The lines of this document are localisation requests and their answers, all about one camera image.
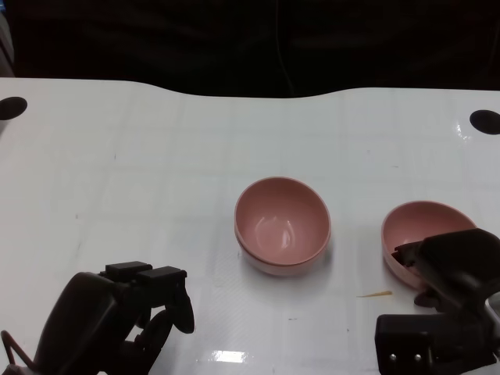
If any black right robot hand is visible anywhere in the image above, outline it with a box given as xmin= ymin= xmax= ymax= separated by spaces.
xmin=374 ymin=229 xmax=500 ymax=374

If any pink plastic bowl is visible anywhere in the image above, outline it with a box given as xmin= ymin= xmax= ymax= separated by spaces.
xmin=234 ymin=177 xmax=332 ymax=268
xmin=380 ymin=200 xmax=480 ymax=291
xmin=235 ymin=230 xmax=333 ymax=279

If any black table cable grommet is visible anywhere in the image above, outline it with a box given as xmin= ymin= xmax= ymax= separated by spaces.
xmin=470 ymin=109 xmax=500 ymax=136
xmin=0 ymin=96 xmax=28 ymax=121

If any pale grey panel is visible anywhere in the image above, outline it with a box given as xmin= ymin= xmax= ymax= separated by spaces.
xmin=0 ymin=14 xmax=16 ymax=78

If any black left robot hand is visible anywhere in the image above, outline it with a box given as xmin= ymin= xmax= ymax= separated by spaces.
xmin=29 ymin=260 xmax=196 ymax=375

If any thin red cable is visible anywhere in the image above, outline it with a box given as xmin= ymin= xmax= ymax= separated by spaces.
xmin=0 ymin=330 xmax=37 ymax=371

